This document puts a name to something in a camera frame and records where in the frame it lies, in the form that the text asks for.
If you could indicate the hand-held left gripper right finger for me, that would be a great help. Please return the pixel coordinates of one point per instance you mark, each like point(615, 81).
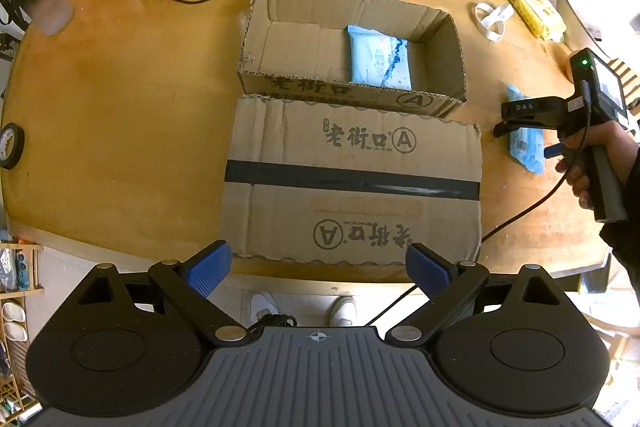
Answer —
point(426, 268)

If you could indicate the yellow wet wipes pack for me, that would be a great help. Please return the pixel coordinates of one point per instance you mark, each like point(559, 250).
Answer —
point(535, 9)

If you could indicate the black tape roll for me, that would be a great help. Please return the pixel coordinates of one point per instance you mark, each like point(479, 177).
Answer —
point(11, 146)

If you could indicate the person's right hand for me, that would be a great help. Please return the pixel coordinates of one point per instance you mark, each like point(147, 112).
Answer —
point(612, 152)

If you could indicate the blue tissue packet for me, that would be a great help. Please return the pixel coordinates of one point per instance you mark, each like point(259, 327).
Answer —
point(527, 147)
point(379, 62)

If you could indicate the white shoe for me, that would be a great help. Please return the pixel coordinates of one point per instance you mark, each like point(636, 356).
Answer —
point(264, 308)
point(344, 311)

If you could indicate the wooden slatted chair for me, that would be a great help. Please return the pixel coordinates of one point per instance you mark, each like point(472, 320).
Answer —
point(627, 74)

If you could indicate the taped closed cardboard box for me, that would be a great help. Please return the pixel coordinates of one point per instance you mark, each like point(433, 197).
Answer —
point(350, 157)

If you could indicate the wooden desk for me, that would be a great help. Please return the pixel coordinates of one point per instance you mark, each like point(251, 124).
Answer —
point(135, 107)

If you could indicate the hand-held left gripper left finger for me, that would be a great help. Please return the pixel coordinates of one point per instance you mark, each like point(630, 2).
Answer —
point(209, 268)

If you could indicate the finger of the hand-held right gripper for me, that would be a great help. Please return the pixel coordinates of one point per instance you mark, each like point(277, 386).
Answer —
point(522, 123)
point(530, 107)

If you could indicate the person's right forearm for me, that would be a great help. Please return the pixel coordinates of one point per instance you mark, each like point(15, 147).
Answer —
point(627, 227)

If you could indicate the wooden shoe rack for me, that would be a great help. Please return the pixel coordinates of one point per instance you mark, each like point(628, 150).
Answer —
point(15, 307)

